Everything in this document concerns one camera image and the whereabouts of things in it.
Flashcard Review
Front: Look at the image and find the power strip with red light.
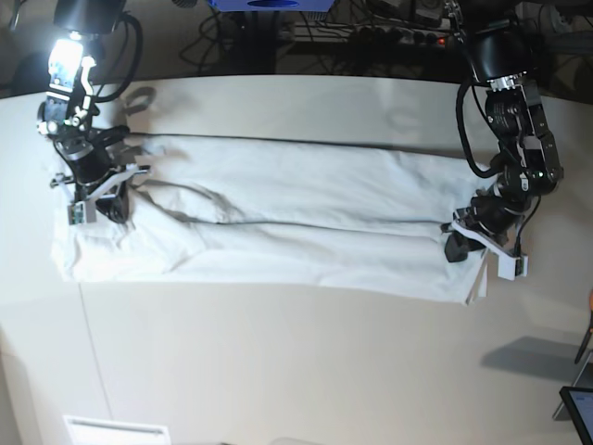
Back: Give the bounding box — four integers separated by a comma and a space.
398, 29, 449, 49

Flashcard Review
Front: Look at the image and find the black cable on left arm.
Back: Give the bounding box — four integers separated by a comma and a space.
456, 81, 499, 178

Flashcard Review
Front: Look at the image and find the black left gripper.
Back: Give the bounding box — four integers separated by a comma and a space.
445, 195, 526, 263

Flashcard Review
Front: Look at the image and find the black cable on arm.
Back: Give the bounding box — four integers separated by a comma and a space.
456, 81, 499, 178
92, 13, 144, 103

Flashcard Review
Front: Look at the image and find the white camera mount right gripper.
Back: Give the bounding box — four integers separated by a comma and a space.
50, 163, 151, 226

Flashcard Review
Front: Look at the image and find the white T-shirt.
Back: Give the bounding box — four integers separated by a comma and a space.
51, 135, 487, 304

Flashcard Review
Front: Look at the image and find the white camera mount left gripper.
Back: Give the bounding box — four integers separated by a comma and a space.
440, 208, 529, 281

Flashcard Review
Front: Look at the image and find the white paper sheet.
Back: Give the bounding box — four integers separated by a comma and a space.
64, 415, 172, 445

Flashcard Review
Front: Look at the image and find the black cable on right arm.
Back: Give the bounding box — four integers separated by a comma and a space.
92, 13, 144, 103

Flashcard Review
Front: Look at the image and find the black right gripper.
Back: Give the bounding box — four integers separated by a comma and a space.
57, 138, 130, 223

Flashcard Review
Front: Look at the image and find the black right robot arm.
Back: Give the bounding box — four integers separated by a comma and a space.
37, 1, 132, 225

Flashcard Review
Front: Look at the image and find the white camera mount gripper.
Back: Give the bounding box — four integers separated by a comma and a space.
440, 208, 529, 281
50, 163, 151, 226

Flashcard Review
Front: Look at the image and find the grey tablet stand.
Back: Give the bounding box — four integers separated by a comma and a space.
553, 350, 593, 421

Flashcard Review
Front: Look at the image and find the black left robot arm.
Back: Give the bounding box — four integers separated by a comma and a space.
443, 1, 563, 266

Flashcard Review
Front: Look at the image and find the dark tablet screen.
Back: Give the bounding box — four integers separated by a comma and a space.
560, 387, 592, 445

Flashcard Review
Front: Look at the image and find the blue box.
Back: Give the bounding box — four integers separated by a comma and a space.
208, 0, 334, 12

